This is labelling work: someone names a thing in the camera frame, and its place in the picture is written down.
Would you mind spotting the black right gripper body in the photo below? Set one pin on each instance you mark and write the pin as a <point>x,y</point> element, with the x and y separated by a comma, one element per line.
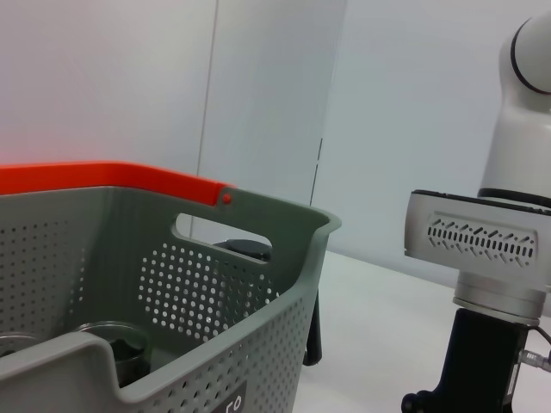
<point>478,365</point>

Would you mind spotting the glass jar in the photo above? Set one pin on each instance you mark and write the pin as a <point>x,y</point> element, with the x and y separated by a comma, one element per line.
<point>120,337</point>

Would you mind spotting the grey perforated plastic storage basket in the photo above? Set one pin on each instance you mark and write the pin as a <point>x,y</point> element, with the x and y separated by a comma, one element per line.
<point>237,344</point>

